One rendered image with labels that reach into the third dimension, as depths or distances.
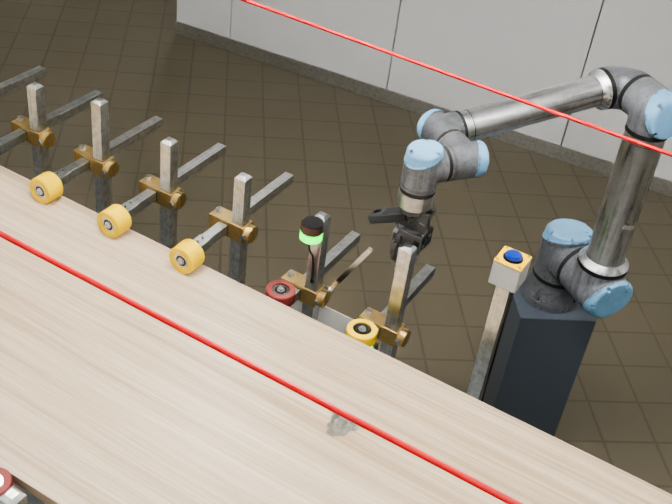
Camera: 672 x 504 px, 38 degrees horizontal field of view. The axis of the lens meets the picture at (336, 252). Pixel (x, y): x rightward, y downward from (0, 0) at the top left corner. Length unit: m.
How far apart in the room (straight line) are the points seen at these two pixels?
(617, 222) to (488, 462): 0.91
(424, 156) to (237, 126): 2.81
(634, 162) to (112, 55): 3.62
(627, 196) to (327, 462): 1.17
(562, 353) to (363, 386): 1.09
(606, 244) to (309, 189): 2.04
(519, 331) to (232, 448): 1.28
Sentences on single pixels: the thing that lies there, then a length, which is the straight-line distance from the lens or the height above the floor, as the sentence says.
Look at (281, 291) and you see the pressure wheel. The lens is 2.55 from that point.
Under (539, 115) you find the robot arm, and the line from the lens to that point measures 2.62.
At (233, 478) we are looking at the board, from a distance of 2.11.
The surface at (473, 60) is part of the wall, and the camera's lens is 5.15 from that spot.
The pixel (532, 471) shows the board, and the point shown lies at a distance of 2.25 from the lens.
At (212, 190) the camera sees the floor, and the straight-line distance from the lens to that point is 4.53.
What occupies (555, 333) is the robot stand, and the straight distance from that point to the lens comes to 3.19.
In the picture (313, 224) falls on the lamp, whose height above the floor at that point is 1.11.
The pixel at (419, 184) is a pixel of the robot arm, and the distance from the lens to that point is 2.34.
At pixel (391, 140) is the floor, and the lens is 5.08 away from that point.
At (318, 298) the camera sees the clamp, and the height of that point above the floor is 0.86.
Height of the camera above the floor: 2.53
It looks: 37 degrees down
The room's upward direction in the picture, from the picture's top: 8 degrees clockwise
